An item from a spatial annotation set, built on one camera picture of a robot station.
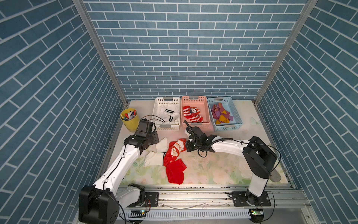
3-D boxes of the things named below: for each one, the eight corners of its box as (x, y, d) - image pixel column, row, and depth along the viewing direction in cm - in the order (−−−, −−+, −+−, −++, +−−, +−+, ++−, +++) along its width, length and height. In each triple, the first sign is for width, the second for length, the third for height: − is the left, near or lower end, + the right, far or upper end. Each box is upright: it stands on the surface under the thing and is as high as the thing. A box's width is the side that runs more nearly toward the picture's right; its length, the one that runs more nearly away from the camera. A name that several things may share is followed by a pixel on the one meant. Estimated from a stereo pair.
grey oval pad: (270, 182, 82) (273, 180, 79) (266, 171, 86) (269, 169, 84) (278, 182, 82) (282, 180, 80) (274, 171, 86) (277, 169, 84)
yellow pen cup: (125, 133, 103) (118, 120, 92) (129, 121, 111) (122, 108, 99) (139, 133, 104) (134, 121, 92) (142, 121, 111) (137, 108, 99)
